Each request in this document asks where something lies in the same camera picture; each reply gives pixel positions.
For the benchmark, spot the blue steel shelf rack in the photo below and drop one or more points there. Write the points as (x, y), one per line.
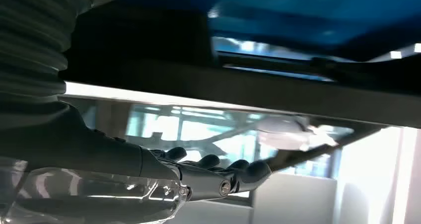
(296, 12)

